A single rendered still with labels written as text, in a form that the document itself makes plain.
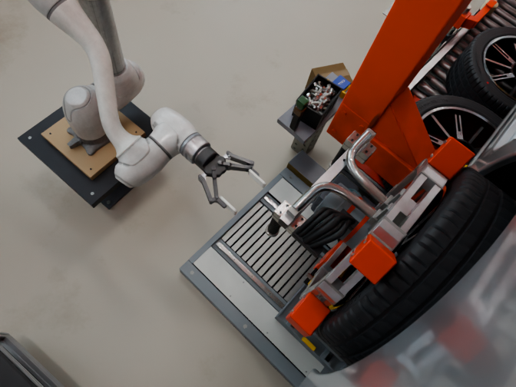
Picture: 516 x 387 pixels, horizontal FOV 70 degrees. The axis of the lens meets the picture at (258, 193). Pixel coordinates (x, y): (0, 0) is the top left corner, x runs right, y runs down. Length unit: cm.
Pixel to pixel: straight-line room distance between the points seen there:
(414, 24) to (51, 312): 186
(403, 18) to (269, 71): 145
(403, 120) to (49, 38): 220
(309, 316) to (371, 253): 30
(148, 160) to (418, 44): 88
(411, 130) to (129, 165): 103
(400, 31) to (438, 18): 12
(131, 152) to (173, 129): 15
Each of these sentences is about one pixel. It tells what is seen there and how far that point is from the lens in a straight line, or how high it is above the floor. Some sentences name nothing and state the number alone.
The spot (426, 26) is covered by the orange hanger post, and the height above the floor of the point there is 119.
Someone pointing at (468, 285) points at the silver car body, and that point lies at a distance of 73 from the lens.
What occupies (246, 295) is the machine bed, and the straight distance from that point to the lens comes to 185.
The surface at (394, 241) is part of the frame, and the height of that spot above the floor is 112.
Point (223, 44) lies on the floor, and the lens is 269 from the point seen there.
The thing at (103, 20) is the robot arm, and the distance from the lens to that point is 151.
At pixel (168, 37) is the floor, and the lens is 273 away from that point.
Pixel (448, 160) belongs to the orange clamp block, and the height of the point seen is 109.
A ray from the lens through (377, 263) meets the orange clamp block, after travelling 85.
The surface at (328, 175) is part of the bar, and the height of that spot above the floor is 98.
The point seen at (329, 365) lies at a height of 17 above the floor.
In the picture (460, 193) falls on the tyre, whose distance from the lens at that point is 99.
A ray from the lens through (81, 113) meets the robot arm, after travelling 170.
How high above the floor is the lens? 190
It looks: 66 degrees down
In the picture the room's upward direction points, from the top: 17 degrees clockwise
